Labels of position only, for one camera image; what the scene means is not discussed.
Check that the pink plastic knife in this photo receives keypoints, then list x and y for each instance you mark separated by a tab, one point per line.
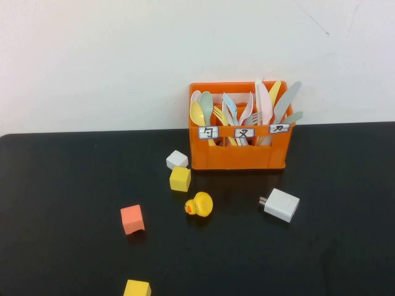
264	101

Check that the grey plastic knife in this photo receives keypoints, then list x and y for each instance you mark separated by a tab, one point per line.
288	98

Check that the orange plastic cutlery holder crate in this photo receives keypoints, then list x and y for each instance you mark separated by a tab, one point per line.
240	157

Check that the white spoon character label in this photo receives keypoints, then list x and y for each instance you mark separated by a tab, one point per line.
208	132

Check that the white foam cube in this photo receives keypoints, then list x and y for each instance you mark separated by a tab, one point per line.
176	159

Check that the yellow plastic spoon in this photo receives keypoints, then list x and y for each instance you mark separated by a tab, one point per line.
196	114

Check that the yellow foam cube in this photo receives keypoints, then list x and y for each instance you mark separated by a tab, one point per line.
136	290
180	180

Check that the yellow plastic fork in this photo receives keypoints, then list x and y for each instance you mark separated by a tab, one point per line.
219	114

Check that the green plastic spoon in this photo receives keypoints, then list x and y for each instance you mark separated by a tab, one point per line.
206	103

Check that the white fork character label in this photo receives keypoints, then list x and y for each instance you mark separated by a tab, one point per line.
244	133

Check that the pale pink plastic spoon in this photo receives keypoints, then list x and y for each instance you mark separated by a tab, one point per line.
194	96

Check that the yellow rubber duck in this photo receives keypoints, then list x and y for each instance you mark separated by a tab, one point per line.
201	203

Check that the blue plastic fork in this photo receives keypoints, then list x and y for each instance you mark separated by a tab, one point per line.
229	101

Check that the pale pink plastic fork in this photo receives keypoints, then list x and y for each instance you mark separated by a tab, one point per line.
247	106

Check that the grey plastic fork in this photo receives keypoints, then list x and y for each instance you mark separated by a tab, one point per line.
255	117

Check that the white plastic knife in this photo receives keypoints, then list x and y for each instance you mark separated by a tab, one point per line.
257	92

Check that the white knife character label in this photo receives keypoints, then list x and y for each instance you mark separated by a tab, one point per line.
279	128

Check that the orange foam cube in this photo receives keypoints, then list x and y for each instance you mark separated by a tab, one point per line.
132	217

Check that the yellow plastic knife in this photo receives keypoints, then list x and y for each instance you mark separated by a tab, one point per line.
275	91

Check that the grey-green plastic knife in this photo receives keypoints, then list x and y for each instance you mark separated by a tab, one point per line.
294	117

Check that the white power adapter plug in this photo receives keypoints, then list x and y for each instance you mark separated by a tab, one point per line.
281	205

